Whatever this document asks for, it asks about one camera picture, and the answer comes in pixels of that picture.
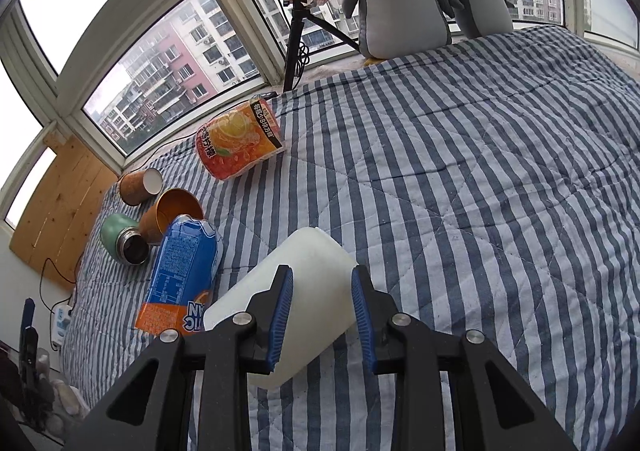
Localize white plastic cup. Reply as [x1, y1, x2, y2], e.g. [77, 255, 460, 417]
[204, 227, 357, 389]

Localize blue orange drink cup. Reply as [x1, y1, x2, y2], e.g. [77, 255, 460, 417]
[134, 215, 222, 336]

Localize brown paper cup near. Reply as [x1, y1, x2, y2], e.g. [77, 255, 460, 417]
[139, 188, 204, 245]

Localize brown paper cup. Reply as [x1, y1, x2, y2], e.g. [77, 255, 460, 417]
[118, 168, 164, 206]
[139, 188, 204, 245]

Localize brown paper cup far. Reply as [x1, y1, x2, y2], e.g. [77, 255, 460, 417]
[118, 168, 164, 206]

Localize white power strip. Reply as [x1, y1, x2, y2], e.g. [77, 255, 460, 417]
[50, 303, 72, 350]

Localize green thermos bottle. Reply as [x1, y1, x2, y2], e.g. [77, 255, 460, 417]
[100, 214, 150, 266]

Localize wooden headboard panel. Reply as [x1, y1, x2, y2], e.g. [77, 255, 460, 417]
[10, 137, 116, 291]

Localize striped blue white quilt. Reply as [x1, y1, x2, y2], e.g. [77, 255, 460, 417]
[154, 26, 639, 450]

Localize black tripod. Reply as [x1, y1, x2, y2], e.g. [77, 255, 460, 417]
[282, 0, 359, 92]

